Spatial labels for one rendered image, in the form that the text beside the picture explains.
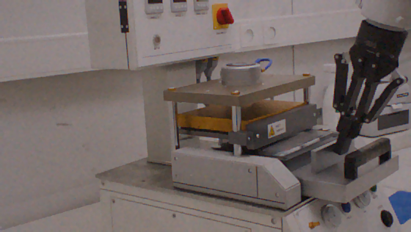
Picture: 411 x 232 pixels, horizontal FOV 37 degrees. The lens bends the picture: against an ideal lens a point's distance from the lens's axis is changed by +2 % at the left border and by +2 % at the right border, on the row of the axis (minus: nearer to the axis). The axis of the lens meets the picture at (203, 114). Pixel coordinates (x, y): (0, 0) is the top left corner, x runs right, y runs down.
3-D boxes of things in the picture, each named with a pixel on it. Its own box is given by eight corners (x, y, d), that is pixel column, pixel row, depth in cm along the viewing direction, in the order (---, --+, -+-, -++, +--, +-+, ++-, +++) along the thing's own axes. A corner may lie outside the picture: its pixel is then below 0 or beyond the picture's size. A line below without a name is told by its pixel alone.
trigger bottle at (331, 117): (318, 137, 204) (316, 64, 199) (332, 133, 209) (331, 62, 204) (340, 141, 197) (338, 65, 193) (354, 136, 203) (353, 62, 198)
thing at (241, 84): (142, 133, 120) (137, 69, 117) (233, 107, 143) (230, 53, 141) (241, 146, 105) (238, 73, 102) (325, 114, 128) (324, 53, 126)
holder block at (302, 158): (212, 162, 114) (211, 149, 114) (268, 140, 129) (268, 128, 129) (287, 174, 104) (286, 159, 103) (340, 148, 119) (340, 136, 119)
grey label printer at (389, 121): (321, 128, 218) (319, 82, 215) (359, 120, 228) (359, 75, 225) (374, 139, 197) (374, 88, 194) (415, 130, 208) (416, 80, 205)
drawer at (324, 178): (202, 181, 115) (200, 142, 114) (266, 155, 132) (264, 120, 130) (346, 208, 97) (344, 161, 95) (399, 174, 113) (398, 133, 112)
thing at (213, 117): (178, 133, 118) (175, 86, 116) (243, 114, 135) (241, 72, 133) (250, 142, 107) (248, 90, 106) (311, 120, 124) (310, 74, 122)
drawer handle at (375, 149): (343, 178, 100) (343, 154, 99) (380, 157, 111) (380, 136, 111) (354, 180, 99) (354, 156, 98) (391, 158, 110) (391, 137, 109)
